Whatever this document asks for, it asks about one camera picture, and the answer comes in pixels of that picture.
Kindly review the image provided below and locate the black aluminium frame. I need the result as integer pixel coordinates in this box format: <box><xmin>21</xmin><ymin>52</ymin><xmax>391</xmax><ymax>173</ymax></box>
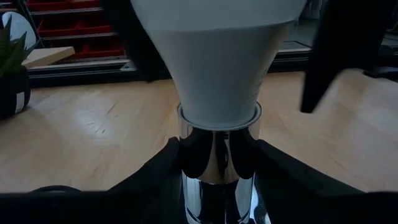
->
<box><xmin>27</xmin><ymin>39</ymin><xmax>312</xmax><ymax>88</ymax></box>

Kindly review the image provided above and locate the white lightbulb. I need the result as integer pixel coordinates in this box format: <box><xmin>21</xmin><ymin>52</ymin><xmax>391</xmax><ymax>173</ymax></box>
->
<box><xmin>130</xmin><ymin>0</ymin><xmax>307</xmax><ymax>130</ymax></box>

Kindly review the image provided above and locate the potted green succulent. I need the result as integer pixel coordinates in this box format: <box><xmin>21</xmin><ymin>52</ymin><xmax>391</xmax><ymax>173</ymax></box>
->
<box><xmin>0</xmin><ymin>15</ymin><xmax>40</xmax><ymax>121</ymax></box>

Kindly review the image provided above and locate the red storage bins shelf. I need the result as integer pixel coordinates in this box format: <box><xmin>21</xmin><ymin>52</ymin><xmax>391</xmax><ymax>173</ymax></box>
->
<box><xmin>24</xmin><ymin>0</ymin><xmax>125</xmax><ymax>60</ymax></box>

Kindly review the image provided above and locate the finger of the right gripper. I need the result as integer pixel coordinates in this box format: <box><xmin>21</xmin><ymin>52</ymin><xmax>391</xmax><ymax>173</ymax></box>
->
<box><xmin>300</xmin><ymin>0</ymin><xmax>398</xmax><ymax>113</ymax></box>

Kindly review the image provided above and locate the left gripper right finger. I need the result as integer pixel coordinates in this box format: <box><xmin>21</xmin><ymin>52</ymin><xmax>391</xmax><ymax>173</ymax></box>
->
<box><xmin>254</xmin><ymin>139</ymin><xmax>398</xmax><ymax>224</ymax></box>

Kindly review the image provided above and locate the white rounded object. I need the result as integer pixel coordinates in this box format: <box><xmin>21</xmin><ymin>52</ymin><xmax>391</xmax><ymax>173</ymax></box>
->
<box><xmin>1</xmin><ymin>11</ymin><xmax>37</xmax><ymax>50</ymax></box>

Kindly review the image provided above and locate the light wooden desk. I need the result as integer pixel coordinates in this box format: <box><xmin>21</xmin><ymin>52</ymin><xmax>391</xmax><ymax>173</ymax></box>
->
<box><xmin>21</xmin><ymin>46</ymin><xmax>76</xmax><ymax>70</ymax></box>

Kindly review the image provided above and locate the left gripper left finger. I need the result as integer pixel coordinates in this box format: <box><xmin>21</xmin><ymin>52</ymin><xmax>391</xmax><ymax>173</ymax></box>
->
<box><xmin>0</xmin><ymin>136</ymin><xmax>187</xmax><ymax>224</ymax></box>

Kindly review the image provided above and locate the black lamp power cord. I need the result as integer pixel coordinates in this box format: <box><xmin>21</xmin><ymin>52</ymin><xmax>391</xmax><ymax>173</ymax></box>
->
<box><xmin>29</xmin><ymin>185</ymin><xmax>83</xmax><ymax>194</ymax></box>

